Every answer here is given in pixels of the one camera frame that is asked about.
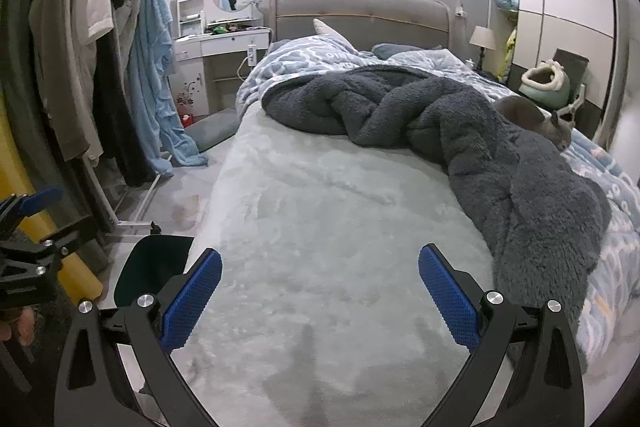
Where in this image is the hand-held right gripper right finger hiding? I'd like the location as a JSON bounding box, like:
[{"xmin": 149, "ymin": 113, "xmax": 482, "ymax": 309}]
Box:
[{"xmin": 418, "ymin": 243, "xmax": 586, "ymax": 427}]

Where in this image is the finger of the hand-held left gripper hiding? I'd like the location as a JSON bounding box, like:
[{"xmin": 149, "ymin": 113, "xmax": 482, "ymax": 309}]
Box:
[
  {"xmin": 0, "ymin": 185, "xmax": 64, "ymax": 228},
  {"xmin": 0, "ymin": 229, "xmax": 83, "ymax": 268}
]

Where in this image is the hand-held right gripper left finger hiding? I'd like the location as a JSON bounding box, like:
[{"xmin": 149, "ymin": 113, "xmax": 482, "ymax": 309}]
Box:
[{"xmin": 54, "ymin": 248, "xmax": 223, "ymax": 427}]

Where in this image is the dark green bin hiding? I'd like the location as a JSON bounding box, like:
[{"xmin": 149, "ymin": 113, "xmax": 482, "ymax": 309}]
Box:
[{"xmin": 114, "ymin": 234, "xmax": 196, "ymax": 314}]

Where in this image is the person's left hand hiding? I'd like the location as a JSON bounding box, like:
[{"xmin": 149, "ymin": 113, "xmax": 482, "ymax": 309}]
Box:
[{"xmin": 0, "ymin": 308, "xmax": 37, "ymax": 348}]

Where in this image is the yellow curtain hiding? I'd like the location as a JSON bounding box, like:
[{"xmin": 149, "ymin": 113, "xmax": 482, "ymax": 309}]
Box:
[{"xmin": 0, "ymin": 87, "xmax": 104, "ymax": 305}]

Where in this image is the white clothes rack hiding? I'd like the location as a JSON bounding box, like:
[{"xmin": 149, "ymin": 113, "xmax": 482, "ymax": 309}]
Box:
[{"xmin": 90, "ymin": 0, "xmax": 173, "ymax": 235}]

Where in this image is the long black garment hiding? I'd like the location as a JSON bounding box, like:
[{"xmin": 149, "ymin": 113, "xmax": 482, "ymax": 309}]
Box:
[{"xmin": 92, "ymin": 32, "xmax": 161, "ymax": 188}]

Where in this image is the grey-green coat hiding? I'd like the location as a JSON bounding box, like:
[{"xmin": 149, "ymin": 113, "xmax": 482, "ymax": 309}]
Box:
[{"xmin": 27, "ymin": 0, "xmax": 103, "ymax": 162}]

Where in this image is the dark grey fluffy blanket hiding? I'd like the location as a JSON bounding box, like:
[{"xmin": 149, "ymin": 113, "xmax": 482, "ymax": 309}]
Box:
[{"xmin": 262, "ymin": 64, "xmax": 613, "ymax": 333}]

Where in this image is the light blue robe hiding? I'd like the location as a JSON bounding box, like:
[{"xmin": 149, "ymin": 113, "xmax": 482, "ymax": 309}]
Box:
[{"xmin": 127, "ymin": 0, "xmax": 208, "ymax": 178}]

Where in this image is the blue patterned duvet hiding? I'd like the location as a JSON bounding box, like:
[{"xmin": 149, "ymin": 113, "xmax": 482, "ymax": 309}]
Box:
[{"xmin": 235, "ymin": 37, "xmax": 640, "ymax": 363}]

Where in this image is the grey floor cushion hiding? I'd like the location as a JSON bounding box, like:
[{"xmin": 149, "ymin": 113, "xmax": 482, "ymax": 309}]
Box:
[{"xmin": 187, "ymin": 109, "xmax": 241, "ymax": 152}]

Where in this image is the grey cat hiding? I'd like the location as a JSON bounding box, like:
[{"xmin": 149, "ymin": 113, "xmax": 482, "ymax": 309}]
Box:
[{"xmin": 494, "ymin": 94, "xmax": 576, "ymax": 152}]

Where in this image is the green white cat bed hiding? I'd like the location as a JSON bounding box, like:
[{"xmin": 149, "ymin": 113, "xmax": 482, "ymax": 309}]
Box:
[{"xmin": 520, "ymin": 59, "xmax": 571, "ymax": 105}]

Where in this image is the white vanity desk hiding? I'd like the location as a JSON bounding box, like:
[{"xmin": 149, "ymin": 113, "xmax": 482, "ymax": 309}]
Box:
[{"xmin": 172, "ymin": 27, "xmax": 272, "ymax": 118}]

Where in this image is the white desk shelf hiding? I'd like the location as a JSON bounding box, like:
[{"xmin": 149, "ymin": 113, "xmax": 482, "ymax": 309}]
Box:
[{"xmin": 176, "ymin": 0, "xmax": 208, "ymax": 38}]

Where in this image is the cosmetics pile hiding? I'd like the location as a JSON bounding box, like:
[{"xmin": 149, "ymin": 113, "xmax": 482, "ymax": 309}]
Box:
[{"xmin": 205, "ymin": 23, "xmax": 261, "ymax": 34}]

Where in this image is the blue pillow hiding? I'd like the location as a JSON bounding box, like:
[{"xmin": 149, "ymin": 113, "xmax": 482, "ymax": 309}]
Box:
[{"xmin": 371, "ymin": 43, "xmax": 443, "ymax": 62}]

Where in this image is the yellow-green garment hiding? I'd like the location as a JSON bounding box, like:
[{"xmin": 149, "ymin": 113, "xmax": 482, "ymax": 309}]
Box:
[{"xmin": 504, "ymin": 27, "xmax": 518, "ymax": 80}]

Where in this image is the white shade table lamp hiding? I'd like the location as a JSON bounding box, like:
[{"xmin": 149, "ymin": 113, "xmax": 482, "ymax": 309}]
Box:
[{"xmin": 469, "ymin": 25, "xmax": 497, "ymax": 72}]

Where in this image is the dark chair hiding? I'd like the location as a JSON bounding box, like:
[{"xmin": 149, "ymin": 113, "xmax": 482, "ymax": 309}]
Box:
[{"xmin": 550, "ymin": 48, "xmax": 590, "ymax": 122}]

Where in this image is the white pillow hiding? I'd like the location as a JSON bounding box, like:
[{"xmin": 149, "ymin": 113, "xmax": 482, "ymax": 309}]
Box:
[{"xmin": 312, "ymin": 18, "xmax": 361, "ymax": 52}]

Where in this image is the grey padded headboard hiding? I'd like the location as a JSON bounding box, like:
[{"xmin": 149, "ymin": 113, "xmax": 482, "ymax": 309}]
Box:
[{"xmin": 270, "ymin": 0, "xmax": 468, "ymax": 58}]

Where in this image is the white wardrobe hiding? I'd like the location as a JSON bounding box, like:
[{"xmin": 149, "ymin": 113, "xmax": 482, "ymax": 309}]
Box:
[{"xmin": 487, "ymin": 0, "xmax": 617, "ymax": 138}]

